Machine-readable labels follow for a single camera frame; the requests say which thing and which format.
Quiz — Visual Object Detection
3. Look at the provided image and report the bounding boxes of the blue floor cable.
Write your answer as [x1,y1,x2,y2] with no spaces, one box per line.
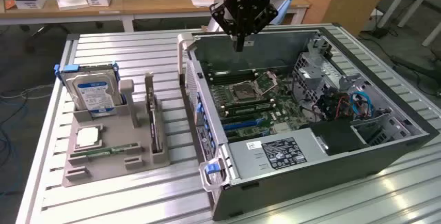
[0,97,29,199]

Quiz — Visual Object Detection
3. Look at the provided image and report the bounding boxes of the white box with black lid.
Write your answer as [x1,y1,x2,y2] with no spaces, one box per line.
[10,0,49,10]

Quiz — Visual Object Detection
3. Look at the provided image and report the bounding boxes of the grey power supply unit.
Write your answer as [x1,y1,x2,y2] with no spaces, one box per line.
[228,128,328,180]

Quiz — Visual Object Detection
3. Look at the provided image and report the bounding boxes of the CPU socket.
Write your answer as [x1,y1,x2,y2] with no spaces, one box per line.
[232,82,259,100]

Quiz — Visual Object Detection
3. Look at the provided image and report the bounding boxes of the hard disk in blue carrier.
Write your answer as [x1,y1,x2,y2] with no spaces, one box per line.
[54,62,122,118]

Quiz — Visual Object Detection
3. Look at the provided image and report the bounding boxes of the open socket cover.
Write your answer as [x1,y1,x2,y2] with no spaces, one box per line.
[255,71,281,96]

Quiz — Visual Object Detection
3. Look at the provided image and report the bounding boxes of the open black PC case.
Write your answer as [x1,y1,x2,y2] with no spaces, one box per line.
[176,26,440,222]

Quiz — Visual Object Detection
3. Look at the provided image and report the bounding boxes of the graphics card with metal bracket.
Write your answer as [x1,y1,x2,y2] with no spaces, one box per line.
[144,72,164,155]

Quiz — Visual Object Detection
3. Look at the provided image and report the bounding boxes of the black installed RAM stick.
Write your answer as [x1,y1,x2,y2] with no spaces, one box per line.
[227,101,275,118]

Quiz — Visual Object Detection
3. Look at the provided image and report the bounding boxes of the wooden desk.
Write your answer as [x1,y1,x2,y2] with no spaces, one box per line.
[0,0,312,33]

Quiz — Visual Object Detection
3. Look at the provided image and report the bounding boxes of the white table frame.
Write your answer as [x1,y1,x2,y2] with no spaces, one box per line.
[378,0,441,46]

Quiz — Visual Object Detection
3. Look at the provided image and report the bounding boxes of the grey parts rack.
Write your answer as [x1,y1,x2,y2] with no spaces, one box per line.
[61,78,172,188]

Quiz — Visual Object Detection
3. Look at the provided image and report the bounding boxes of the green RAM stick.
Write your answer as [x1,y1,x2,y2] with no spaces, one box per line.
[71,143,142,159]

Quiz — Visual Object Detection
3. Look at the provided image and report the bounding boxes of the metal disk bay cage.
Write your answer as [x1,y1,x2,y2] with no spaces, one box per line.
[292,51,345,106]

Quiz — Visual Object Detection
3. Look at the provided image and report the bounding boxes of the blue expansion slot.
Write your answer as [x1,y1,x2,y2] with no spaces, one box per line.
[223,119,263,132]

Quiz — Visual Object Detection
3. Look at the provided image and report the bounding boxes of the red wire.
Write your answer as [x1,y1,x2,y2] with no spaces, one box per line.
[337,95,353,114]

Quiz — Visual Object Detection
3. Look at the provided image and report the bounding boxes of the silver chipset heatsink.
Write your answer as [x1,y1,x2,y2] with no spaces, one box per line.
[275,123,295,134]

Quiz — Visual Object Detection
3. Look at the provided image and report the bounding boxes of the blue wire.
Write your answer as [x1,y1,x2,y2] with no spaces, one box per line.
[349,91,378,119]

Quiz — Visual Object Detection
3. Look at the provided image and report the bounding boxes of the blue case latch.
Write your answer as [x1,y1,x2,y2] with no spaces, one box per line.
[204,164,223,175]

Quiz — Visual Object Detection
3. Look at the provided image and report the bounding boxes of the silver CPU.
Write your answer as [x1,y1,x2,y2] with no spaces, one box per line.
[76,128,104,149]

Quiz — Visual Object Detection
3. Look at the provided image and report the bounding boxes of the white round container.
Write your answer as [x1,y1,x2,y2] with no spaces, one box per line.
[55,0,90,11]

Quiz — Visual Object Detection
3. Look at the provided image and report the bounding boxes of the wooden cabinet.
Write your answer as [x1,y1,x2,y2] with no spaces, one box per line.
[293,0,396,36]

